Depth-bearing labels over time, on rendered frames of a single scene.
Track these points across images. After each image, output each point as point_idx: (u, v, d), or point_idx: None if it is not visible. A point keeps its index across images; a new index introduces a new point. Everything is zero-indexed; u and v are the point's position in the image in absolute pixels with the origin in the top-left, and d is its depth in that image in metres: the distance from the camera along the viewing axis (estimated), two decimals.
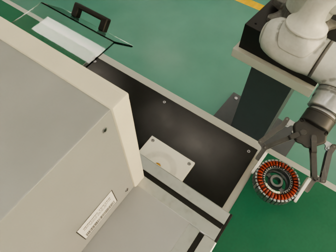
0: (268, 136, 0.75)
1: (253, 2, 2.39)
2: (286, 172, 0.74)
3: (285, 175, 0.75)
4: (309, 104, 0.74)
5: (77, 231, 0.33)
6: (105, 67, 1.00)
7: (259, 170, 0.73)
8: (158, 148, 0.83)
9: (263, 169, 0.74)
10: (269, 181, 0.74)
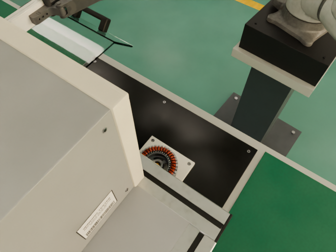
0: None
1: (253, 2, 2.39)
2: (166, 156, 0.78)
3: (166, 159, 0.79)
4: None
5: (77, 231, 0.33)
6: (105, 67, 1.00)
7: None
8: None
9: (144, 154, 0.78)
10: None
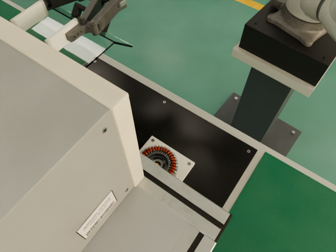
0: None
1: (253, 2, 2.39)
2: (166, 156, 0.78)
3: (166, 159, 0.79)
4: None
5: (77, 231, 0.33)
6: (105, 67, 1.00)
7: None
8: None
9: (144, 154, 0.78)
10: None
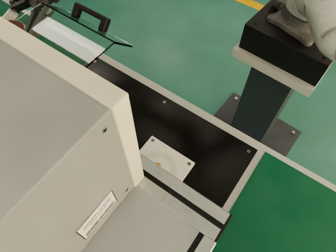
0: None
1: (253, 2, 2.39)
2: None
3: None
4: None
5: (77, 231, 0.33)
6: (105, 67, 1.00)
7: None
8: (158, 148, 0.83)
9: None
10: None
